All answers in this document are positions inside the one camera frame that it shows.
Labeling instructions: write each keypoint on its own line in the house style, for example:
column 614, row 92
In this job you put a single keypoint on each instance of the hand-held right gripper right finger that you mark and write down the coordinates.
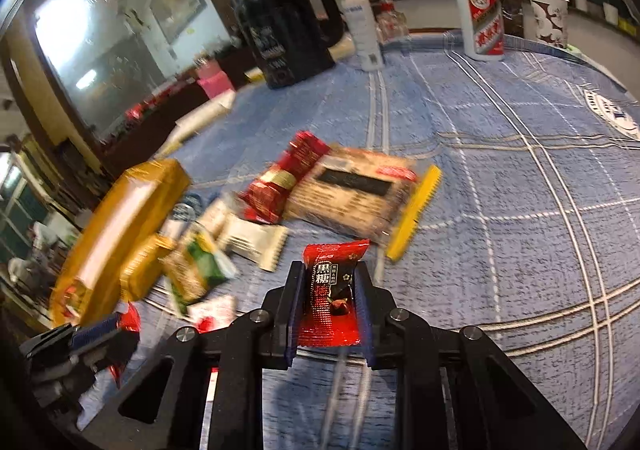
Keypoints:
column 368, row 320

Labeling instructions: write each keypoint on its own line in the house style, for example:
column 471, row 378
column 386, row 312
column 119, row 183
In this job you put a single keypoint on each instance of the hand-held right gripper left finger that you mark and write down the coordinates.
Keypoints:
column 294, row 315

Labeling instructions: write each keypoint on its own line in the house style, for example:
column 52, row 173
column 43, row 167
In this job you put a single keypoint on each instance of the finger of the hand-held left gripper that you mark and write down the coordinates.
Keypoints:
column 95, row 332
column 60, row 392

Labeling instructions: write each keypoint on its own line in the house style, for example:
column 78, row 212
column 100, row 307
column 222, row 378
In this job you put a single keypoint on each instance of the red and black candy packet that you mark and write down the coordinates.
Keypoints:
column 330, row 300

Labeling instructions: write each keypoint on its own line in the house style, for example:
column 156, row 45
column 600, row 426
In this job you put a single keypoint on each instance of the large red snack packet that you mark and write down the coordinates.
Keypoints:
column 131, row 317

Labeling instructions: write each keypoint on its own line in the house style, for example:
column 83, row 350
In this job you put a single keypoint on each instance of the white and red snack packet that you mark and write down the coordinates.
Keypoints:
column 215, row 312

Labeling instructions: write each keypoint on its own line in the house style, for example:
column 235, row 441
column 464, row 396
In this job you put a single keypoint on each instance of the small gold snack packet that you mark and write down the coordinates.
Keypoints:
column 145, row 265

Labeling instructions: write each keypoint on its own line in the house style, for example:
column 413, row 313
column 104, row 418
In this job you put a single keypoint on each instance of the green snack packet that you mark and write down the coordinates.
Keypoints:
column 197, row 267

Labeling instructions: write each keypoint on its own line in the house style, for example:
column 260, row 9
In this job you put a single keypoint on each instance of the gold taped cardboard box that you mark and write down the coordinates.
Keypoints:
column 120, row 225

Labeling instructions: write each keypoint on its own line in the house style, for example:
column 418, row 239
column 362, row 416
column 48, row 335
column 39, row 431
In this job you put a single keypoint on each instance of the yellow strip snack packet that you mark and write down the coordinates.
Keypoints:
column 412, row 215

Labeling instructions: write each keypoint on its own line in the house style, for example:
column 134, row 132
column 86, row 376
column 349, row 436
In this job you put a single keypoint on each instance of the beige snack packet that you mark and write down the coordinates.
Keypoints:
column 215, row 217

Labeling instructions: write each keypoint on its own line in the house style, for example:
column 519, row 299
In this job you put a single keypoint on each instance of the large brown snack packet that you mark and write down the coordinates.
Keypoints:
column 350, row 190

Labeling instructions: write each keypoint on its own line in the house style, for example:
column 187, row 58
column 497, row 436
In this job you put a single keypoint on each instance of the red and gold snack packet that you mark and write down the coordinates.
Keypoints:
column 280, row 175

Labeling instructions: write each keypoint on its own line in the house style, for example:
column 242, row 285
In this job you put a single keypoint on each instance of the blue and white snack packet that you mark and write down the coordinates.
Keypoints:
column 187, row 207

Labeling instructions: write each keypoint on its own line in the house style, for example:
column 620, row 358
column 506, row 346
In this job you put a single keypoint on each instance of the clear bag of snacks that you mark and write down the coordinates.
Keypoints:
column 392, row 17

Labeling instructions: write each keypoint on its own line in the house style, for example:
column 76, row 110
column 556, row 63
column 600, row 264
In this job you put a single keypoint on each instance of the blue plaid tablecloth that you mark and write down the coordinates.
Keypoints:
column 500, row 180

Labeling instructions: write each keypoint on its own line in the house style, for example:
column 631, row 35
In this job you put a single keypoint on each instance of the white paper booklet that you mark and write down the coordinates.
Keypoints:
column 200, row 122

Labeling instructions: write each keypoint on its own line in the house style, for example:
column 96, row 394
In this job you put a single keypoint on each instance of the dark wooden cabinet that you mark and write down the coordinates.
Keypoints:
column 165, row 105

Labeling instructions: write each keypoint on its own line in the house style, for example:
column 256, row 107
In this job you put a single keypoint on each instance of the black electric kettle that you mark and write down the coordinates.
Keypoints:
column 280, row 25

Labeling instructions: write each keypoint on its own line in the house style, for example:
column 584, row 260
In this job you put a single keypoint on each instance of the white spray bottle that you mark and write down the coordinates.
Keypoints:
column 362, row 25

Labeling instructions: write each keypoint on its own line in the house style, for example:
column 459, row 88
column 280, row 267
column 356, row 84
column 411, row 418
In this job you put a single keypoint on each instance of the white liquor bottle red cap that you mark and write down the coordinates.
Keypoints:
column 480, row 15

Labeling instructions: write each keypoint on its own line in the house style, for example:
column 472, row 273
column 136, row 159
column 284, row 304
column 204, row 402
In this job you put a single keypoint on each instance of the patterned paper cup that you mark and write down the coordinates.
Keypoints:
column 550, row 17

